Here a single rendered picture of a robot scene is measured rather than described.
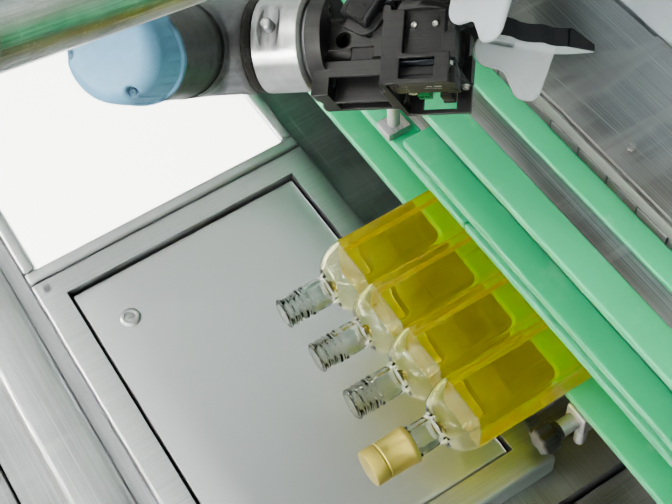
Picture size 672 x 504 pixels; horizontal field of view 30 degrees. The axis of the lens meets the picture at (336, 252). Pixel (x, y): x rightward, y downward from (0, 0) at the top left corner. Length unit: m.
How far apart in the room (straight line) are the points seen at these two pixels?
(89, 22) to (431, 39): 0.35
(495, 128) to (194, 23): 0.31
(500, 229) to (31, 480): 0.53
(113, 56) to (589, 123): 0.42
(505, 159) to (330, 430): 0.33
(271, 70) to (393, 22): 0.10
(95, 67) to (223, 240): 0.51
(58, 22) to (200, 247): 0.77
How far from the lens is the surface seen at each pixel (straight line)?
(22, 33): 0.61
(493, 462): 1.22
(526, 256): 1.11
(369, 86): 0.95
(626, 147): 1.08
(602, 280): 1.02
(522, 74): 0.99
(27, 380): 1.32
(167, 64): 0.88
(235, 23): 0.97
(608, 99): 1.11
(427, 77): 0.90
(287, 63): 0.96
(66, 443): 1.28
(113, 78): 0.88
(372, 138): 1.32
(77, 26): 0.63
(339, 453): 1.23
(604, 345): 1.07
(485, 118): 1.11
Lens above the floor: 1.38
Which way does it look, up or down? 15 degrees down
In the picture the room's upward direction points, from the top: 119 degrees counter-clockwise
